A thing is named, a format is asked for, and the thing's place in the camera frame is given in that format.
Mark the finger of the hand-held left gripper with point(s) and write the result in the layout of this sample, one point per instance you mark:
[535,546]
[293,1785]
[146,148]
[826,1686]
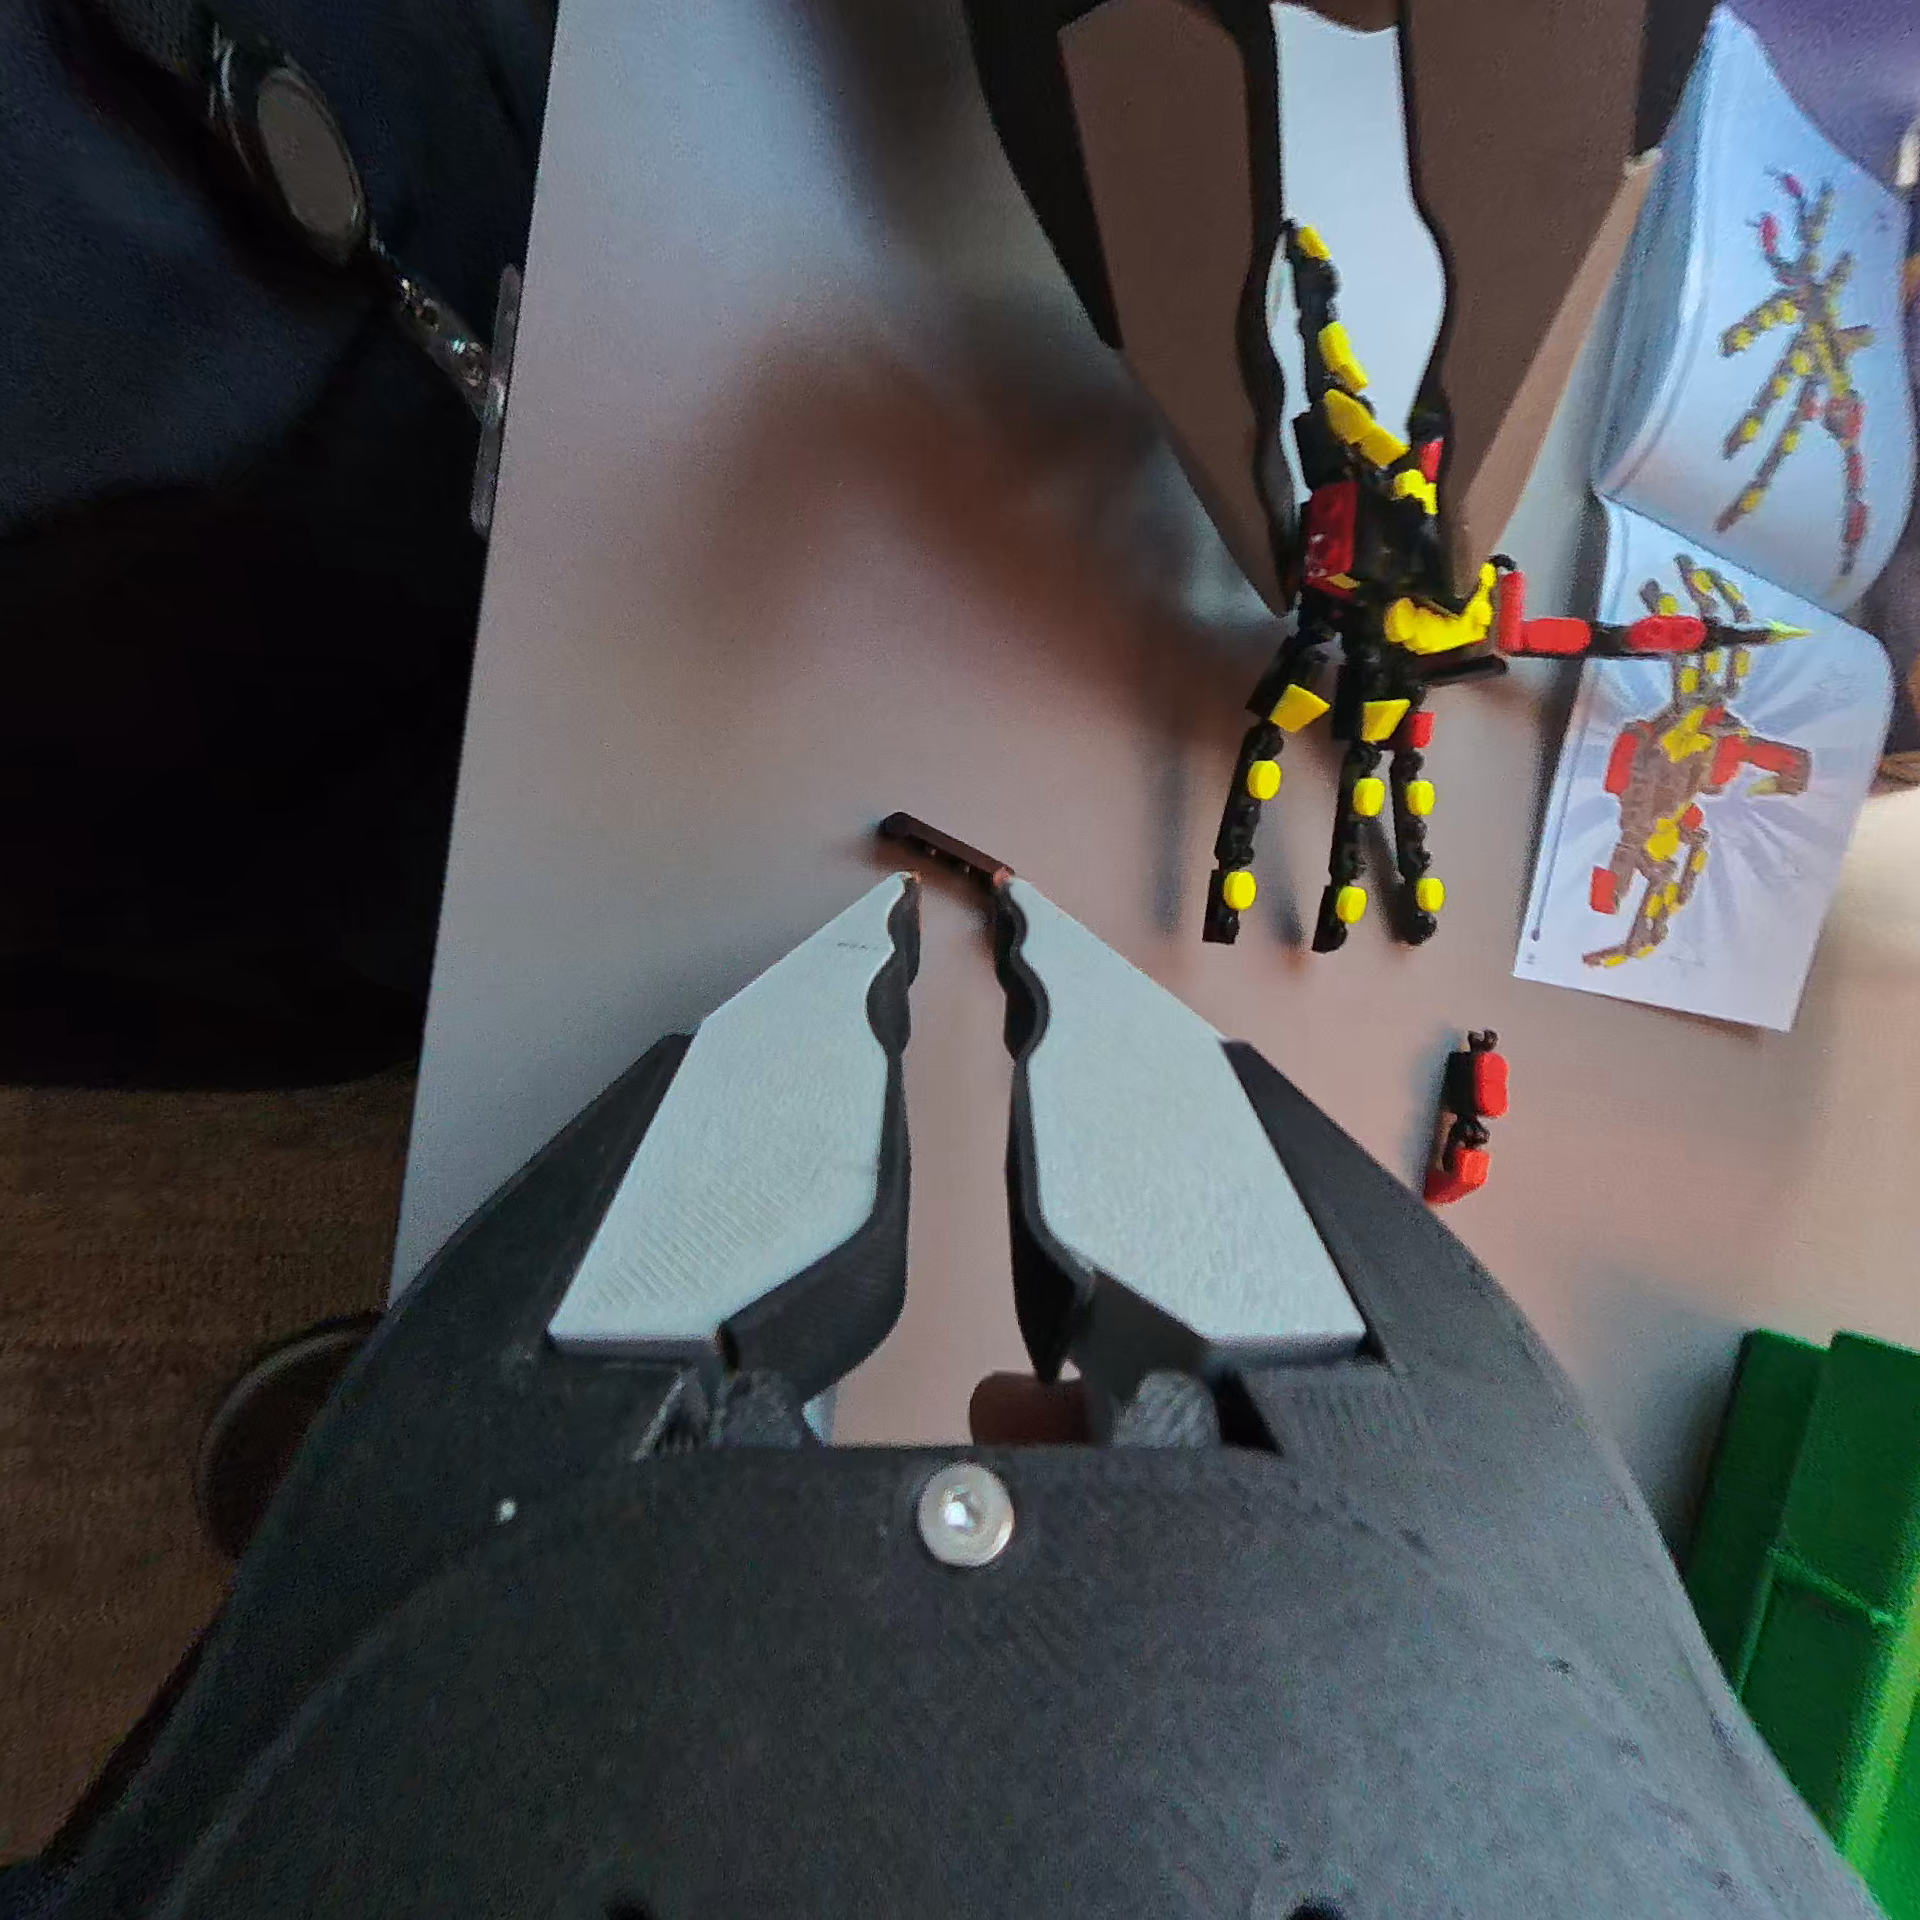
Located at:
[1174,224]
[1531,179]

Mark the grey round base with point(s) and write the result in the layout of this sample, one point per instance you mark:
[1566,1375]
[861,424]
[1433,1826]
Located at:
[274,1426]

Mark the open lego instruction booklet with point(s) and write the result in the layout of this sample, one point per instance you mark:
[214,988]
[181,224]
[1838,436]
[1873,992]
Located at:
[1697,902]

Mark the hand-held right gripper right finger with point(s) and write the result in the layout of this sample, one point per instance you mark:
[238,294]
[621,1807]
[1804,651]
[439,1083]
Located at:
[1185,1185]

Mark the green plastic bin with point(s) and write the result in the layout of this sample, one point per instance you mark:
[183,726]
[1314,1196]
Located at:
[1877,1501]
[1751,1468]

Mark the red black lego leg piece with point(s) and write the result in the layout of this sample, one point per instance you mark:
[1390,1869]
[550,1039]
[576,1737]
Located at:
[1477,1089]

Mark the black yellow lego spider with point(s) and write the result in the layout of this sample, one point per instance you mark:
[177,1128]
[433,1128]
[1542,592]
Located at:
[1336,536]

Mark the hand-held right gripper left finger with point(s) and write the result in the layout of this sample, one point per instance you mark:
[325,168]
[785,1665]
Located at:
[752,1171]

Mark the black lego plate piece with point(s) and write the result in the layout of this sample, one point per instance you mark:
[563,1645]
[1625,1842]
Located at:
[947,851]

